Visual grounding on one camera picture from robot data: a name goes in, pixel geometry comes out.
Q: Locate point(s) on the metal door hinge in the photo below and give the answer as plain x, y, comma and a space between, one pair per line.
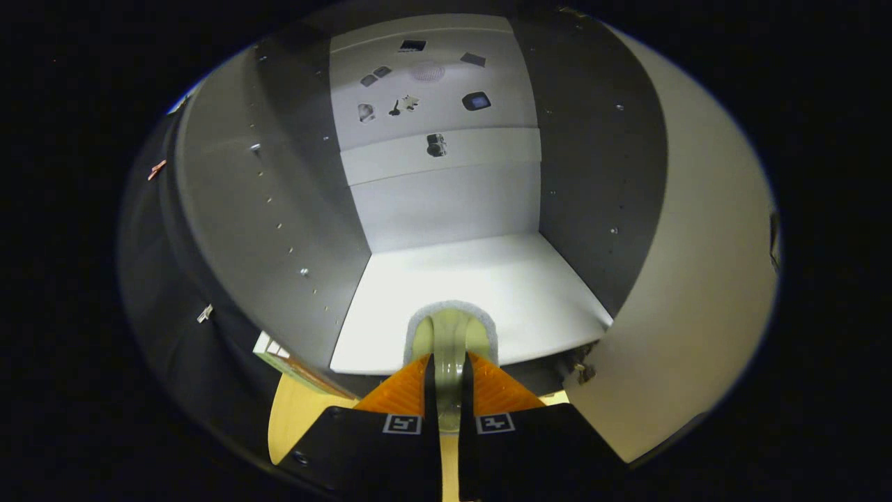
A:
580, 369

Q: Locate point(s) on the black backdrop cloth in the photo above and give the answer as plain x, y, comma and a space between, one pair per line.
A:
160, 279

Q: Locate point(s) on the white book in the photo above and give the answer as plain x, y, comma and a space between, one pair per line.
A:
270, 346

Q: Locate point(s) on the grey cabinet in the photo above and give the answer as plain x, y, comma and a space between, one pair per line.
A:
279, 209

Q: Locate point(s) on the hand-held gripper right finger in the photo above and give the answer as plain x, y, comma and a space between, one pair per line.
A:
467, 397

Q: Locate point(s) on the red-brown clothes peg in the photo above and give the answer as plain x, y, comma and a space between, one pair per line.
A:
157, 169

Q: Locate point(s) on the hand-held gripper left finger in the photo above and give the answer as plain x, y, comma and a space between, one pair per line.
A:
430, 401

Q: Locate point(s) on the pale clothes peg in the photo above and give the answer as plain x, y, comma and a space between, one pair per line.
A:
205, 314

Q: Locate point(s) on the beige cabinet door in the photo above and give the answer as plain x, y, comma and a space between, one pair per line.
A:
697, 279

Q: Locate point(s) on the white cabinet shelf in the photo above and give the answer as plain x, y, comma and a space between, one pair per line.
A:
474, 293

